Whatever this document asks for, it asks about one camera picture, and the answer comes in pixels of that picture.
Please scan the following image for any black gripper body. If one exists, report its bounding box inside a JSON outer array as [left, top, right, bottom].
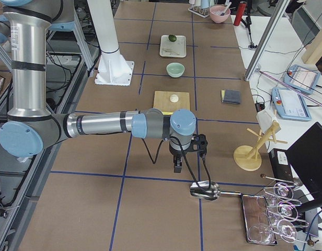
[[169, 145, 188, 173]]

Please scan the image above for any white steamed bun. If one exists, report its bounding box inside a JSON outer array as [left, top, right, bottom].
[[169, 94, 179, 103]]

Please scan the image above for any light green bowl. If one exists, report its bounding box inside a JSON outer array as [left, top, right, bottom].
[[166, 62, 185, 78]]

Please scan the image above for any pink ice bowl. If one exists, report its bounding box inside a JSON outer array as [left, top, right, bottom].
[[209, 6, 231, 24]]

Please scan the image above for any metal scoop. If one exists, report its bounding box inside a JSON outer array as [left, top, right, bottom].
[[190, 180, 242, 201]]

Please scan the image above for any wooden cutting board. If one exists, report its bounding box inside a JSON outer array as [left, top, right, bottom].
[[153, 91, 190, 112]]

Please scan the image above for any wooden mug tree stand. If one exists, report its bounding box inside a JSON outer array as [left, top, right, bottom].
[[233, 120, 288, 171]]

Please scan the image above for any grey folded cloth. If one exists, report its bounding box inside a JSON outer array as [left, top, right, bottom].
[[221, 89, 241, 105]]

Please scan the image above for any cream bear serving tray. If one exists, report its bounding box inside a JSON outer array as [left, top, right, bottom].
[[159, 35, 187, 58]]

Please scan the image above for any black glass rack tray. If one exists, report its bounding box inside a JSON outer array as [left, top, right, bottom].
[[240, 195, 278, 246]]

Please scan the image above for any near teach pendant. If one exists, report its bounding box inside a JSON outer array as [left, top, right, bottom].
[[271, 87, 312, 121]]

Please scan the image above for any teach pendant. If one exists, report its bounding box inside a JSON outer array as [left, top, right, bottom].
[[284, 64, 320, 94], [271, 87, 312, 121]]

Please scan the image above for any black monitor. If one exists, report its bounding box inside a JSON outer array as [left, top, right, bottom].
[[286, 122, 322, 198]]

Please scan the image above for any far teach pendant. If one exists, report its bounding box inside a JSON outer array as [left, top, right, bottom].
[[284, 64, 320, 94]]

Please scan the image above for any white central pillar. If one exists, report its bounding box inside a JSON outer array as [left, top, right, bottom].
[[87, 0, 119, 54]]

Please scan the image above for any red cylinder can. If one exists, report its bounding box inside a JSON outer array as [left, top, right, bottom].
[[233, 1, 247, 26]]

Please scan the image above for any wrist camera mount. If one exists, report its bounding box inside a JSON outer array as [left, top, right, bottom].
[[186, 134, 208, 159]]

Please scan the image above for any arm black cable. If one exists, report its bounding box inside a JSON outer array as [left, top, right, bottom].
[[141, 135, 212, 190]]

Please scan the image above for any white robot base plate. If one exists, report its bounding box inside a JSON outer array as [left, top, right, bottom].
[[95, 58, 134, 86]]

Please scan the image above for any aluminium frame post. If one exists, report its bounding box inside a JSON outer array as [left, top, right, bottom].
[[244, 0, 290, 81]]

